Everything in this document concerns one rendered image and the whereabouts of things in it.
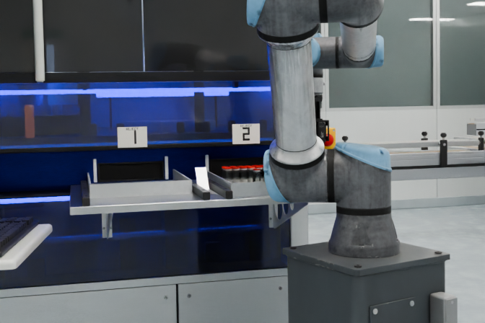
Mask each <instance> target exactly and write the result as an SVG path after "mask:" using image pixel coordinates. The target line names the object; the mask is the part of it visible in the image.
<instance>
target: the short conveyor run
mask: <svg viewBox="0 0 485 323"><path fill-rule="evenodd" d="M421 134H422V136H423V137H424V138H421V140H420V141H386V142H364V143H360V144H367V145H372V146H379V147H383V148H385V149H401V148H421V150H418V151H389V153H390V165H391V169H392V172H391V181H402V180H432V179H447V178H463V177H485V151H484V150H483V151H470V149H447V147H448V146H478V145H479V140H469V139H450V140H445V138H446V136H447V134H446V133H441V134H440V136H441V138H442V140H428V138H426V136H427V132H426V131H422V133H421ZM428 147H439V148H440V149H438V150H428Z"/></svg>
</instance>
